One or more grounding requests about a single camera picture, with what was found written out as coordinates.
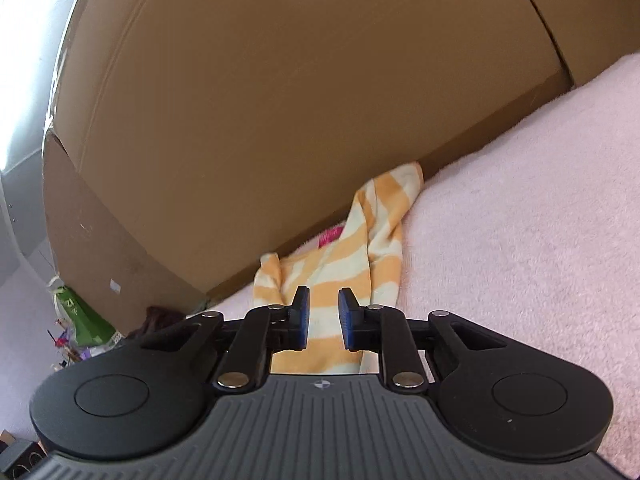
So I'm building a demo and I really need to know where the orange white striped shirt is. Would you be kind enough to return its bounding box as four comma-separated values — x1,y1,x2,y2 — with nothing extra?
252,161,425,376

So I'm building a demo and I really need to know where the dark brown cloth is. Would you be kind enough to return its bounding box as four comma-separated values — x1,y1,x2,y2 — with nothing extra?
144,306,187,335

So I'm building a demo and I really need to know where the taped cardboard box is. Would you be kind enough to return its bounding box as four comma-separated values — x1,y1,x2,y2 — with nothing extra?
502,0,640,87

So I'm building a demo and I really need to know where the dark box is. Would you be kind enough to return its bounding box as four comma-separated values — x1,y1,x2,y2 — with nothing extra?
0,430,47,480

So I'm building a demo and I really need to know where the green plastic bag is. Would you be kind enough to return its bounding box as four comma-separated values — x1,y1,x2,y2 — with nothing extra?
47,285,118,356

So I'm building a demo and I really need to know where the pink towel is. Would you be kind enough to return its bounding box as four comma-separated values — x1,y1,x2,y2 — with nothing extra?
186,52,640,467

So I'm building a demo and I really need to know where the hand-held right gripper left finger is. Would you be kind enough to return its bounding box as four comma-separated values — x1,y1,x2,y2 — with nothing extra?
139,285,312,393

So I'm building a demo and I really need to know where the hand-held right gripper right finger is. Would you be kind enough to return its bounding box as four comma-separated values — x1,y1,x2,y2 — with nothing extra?
338,287,508,393

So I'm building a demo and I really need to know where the large cardboard box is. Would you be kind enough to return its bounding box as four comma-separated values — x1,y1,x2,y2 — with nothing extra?
42,0,574,302

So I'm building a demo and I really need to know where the cardboard box with small label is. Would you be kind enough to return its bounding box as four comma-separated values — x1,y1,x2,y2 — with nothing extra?
42,132,222,337

